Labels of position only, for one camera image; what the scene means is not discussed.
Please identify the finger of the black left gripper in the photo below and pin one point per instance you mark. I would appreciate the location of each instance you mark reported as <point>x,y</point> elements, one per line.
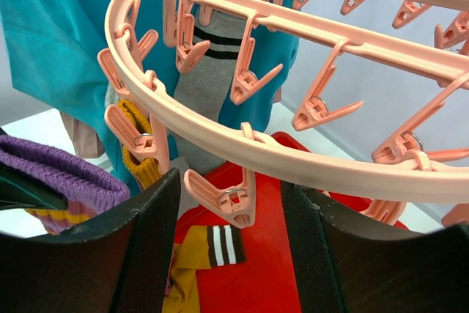
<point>29,192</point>

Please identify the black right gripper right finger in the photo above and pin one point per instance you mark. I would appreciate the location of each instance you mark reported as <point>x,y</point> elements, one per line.
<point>346,262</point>

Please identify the yellow brown striped sock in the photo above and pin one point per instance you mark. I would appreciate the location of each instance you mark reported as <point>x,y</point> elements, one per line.
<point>202,248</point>

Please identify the teal shirt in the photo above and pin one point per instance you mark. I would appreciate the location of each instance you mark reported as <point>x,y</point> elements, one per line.
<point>53,47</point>

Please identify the pink round clip hanger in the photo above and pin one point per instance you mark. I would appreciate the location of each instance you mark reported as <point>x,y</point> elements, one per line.
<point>345,120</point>

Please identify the pink skirt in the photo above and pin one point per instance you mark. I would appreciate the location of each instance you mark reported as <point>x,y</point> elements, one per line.
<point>85,140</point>

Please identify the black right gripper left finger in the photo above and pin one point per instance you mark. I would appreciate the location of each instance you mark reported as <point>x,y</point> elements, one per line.
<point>117,261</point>

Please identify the red plastic bin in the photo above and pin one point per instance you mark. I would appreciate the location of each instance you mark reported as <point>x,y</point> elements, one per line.
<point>265,282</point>

